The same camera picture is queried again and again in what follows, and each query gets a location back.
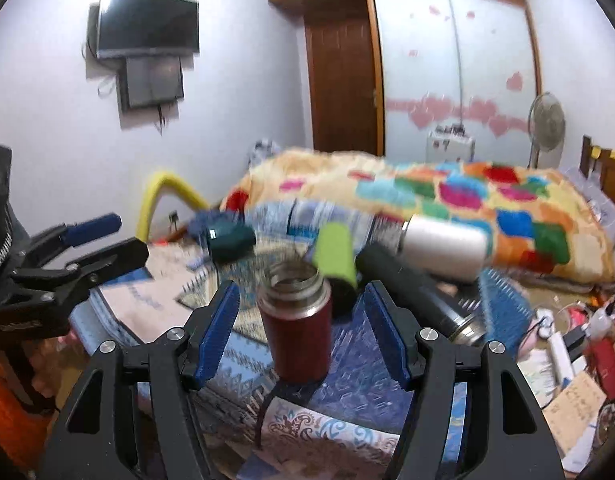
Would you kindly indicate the colourful patchwork blanket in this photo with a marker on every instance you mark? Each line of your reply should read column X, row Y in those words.
column 512, row 210

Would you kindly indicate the brown wooden door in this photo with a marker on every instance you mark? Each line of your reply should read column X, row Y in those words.
column 340, row 85

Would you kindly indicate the brown cardboard piece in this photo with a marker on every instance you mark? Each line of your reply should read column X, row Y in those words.
column 577, row 402

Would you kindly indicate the black thermos cup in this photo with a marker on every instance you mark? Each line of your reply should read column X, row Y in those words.
column 412, row 285

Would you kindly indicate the yellow foam tube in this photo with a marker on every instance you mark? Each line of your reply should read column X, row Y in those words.
column 172, row 185

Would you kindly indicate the red thermos cup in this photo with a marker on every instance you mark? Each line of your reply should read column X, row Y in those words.
column 296, row 330

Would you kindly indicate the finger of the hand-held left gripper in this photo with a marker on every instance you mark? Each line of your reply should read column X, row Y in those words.
column 95, row 225
column 117, row 257

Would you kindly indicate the standing fan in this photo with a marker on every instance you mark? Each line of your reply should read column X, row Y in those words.
column 546, row 122

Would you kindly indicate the small white cabinet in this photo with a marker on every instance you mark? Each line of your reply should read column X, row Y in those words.
column 450, row 147

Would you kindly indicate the dark green case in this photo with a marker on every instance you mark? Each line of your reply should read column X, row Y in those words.
column 230, row 242

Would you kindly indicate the dark wall panel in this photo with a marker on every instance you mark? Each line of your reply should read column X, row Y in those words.
column 150, row 80

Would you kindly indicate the wall-mounted television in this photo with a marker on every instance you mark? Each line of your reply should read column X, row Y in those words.
column 146, row 22

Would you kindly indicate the green cup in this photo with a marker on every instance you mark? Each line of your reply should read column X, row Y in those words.
column 334, row 255

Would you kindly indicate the red flat box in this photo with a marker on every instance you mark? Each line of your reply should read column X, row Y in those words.
column 607, row 367

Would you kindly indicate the white plastic bottle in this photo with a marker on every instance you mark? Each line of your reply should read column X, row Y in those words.
column 601, row 322

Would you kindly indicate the white thermos cup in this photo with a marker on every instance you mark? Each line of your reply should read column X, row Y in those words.
column 445, row 247

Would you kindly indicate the blue patterned blanket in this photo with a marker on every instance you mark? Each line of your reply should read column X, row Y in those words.
column 357, row 390

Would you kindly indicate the orange cloth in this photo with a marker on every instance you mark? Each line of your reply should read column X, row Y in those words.
column 7, row 400

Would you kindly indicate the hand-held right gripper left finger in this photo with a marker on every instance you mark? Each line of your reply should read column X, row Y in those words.
column 216, row 335

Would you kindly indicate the blue bristle brush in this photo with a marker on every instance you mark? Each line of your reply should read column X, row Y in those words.
column 505, row 305

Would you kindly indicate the wardrobe with white sliding doors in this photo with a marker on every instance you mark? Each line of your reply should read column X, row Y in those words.
column 452, row 60

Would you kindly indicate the wooden headboard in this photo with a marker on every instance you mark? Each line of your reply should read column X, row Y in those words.
column 607, row 170

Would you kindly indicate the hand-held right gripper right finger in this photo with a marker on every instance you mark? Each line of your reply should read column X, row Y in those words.
column 387, row 342

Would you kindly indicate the white power strip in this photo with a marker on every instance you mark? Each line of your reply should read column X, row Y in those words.
column 560, row 355

